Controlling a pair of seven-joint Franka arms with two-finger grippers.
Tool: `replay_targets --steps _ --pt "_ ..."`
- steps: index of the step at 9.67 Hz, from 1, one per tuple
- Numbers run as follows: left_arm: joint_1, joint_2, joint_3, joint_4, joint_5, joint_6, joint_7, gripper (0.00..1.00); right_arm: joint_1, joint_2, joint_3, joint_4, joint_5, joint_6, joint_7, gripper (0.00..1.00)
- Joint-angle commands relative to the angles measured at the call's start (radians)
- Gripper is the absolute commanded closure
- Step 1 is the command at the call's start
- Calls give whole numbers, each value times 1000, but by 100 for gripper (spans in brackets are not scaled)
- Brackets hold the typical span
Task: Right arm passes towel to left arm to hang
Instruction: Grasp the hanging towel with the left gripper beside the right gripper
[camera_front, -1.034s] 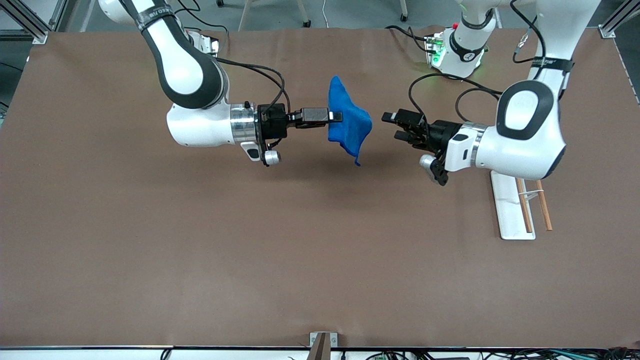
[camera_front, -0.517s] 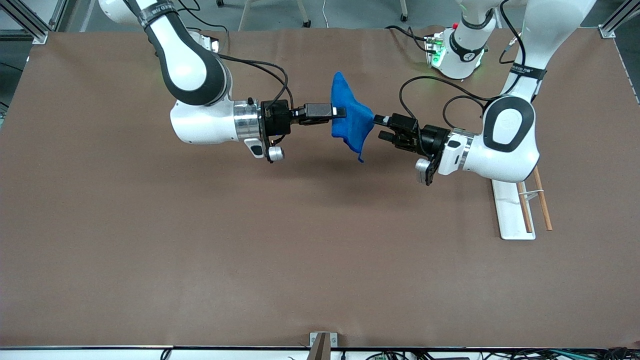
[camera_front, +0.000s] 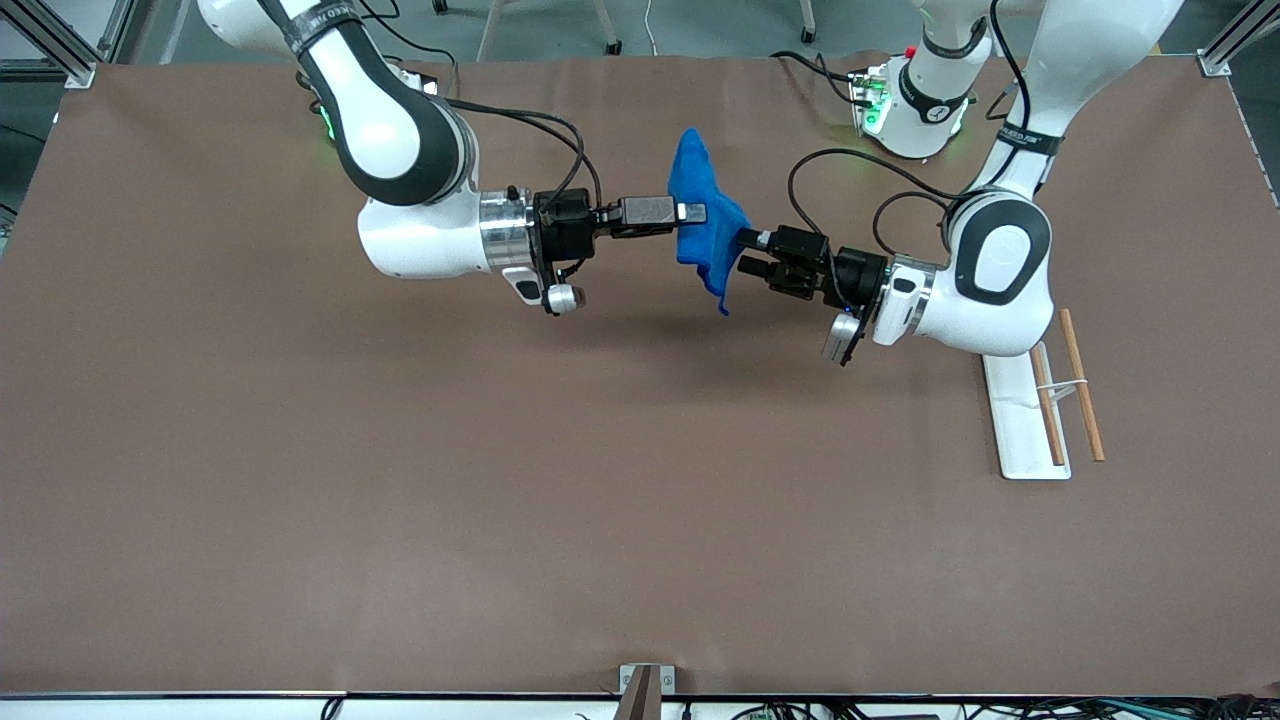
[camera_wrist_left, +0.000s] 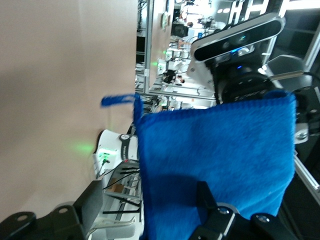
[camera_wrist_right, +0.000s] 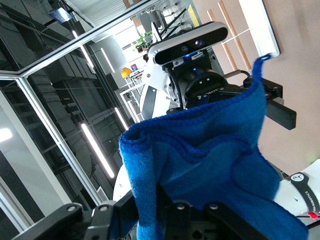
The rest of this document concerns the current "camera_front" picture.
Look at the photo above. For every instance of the blue microfibre towel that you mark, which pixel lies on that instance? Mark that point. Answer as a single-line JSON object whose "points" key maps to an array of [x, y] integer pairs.
{"points": [[700, 215]]}

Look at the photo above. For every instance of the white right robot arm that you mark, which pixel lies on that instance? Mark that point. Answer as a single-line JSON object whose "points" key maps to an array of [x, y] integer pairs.
{"points": [[390, 130]]}

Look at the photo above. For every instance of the aluminium frame post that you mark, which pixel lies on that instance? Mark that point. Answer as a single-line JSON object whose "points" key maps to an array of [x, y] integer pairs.
{"points": [[60, 45], [1230, 45]]}

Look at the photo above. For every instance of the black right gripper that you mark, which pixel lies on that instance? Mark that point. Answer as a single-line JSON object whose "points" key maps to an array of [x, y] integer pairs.
{"points": [[564, 224]]}

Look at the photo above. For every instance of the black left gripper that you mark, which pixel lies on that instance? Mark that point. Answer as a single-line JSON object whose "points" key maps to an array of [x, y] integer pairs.
{"points": [[858, 274]]}

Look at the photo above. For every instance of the pale furniture legs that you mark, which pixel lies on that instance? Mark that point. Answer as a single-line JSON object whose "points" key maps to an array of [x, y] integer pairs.
{"points": [[607, 30]]}

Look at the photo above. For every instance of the white rack with wooden bars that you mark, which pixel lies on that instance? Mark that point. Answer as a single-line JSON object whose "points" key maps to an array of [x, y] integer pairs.
{"points": [[1020, 440]]}

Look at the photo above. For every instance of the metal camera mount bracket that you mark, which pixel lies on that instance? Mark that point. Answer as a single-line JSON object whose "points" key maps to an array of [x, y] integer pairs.
{"points": [[645, 685]]}

